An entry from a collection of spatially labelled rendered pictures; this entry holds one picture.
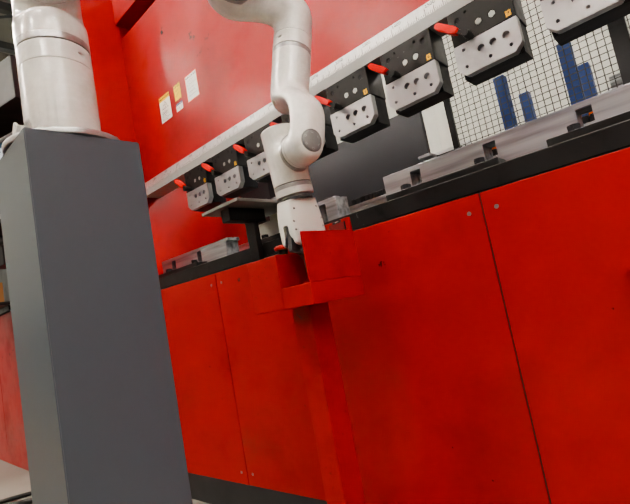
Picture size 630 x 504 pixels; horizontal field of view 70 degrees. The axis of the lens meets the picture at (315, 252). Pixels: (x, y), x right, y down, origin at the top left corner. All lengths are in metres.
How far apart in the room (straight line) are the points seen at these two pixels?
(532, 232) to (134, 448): 0.81
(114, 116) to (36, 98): 1.48
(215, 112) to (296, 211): 0.97
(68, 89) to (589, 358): 1.04
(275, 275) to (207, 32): 1.23
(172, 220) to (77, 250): 1.56
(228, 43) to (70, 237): 1.23
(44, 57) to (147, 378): 0.56
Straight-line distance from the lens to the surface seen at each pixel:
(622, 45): 1.94
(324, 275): 0.94
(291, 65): 1.08
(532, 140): 1.14
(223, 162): 1.78
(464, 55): 1.23
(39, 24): 0.97
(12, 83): 2.44
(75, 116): 0.89
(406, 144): 1.89
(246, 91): 1.73
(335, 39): 1.48
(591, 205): 0.98
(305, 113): 0.95
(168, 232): 2.29
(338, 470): 1.05
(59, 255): 0.77
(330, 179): 2.10
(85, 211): 0.80
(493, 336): 1.04
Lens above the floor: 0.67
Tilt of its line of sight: 6 degrees up
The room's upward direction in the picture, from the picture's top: 11 degrees counter-clockwise
